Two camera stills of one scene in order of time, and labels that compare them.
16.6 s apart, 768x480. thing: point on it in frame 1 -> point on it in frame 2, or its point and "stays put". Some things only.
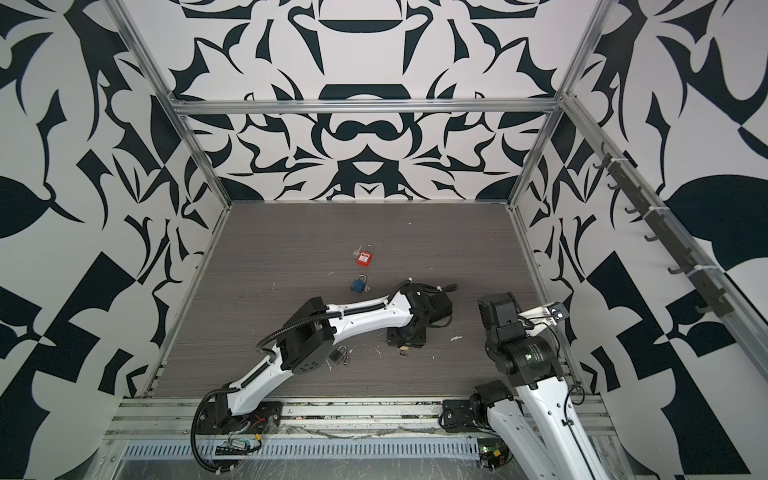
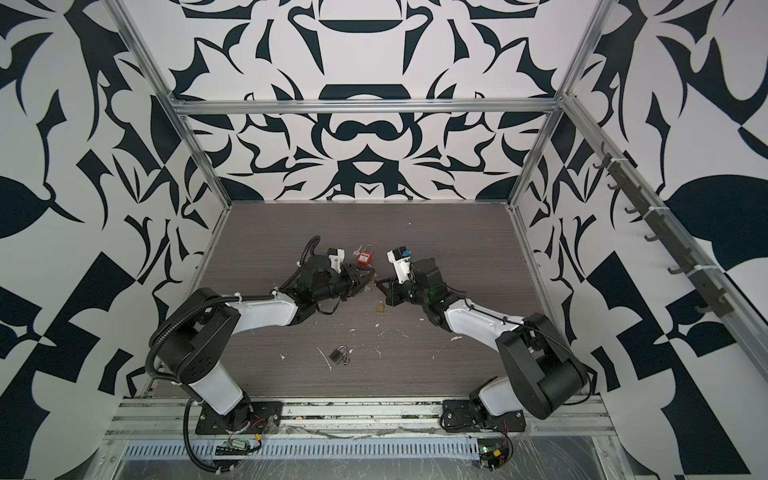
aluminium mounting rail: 315,418 stays put
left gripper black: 396,341 -> 354,279
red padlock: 364,258 stays put
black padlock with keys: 341,354 stays put
